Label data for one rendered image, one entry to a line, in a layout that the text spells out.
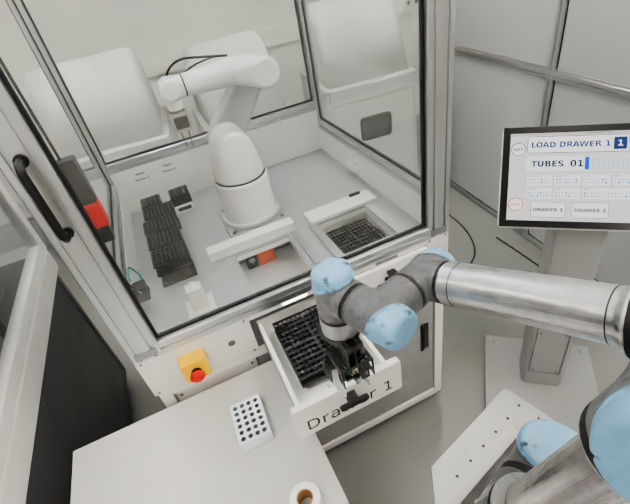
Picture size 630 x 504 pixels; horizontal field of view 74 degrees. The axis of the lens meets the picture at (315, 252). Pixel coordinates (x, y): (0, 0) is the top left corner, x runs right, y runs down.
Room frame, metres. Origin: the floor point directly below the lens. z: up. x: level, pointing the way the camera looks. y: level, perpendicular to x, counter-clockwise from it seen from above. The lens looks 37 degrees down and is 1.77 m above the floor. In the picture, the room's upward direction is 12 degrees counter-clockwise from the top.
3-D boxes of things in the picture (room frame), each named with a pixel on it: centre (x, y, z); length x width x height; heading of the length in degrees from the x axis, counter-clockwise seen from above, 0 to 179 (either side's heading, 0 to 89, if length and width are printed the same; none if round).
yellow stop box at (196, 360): (0.79, 0.40, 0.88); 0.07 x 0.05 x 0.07; 107
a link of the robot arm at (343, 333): (0.55, -0.02, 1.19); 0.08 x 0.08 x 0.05
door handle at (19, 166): (0.76, 0.49, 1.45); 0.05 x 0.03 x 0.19; 17
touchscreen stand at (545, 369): (1.02, -0.86, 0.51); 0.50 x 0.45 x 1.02; 156
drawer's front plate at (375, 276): (0.99, -0.22, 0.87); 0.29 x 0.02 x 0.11; 107
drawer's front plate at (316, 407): (0.59, -0.01, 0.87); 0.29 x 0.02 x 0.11; 107
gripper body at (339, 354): (0.55, -0.02, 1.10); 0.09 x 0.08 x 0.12; 18
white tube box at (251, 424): (0.64, 0.26, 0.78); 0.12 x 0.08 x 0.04; 15
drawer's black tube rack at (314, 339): (0.78, 0.05, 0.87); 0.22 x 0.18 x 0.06; 17
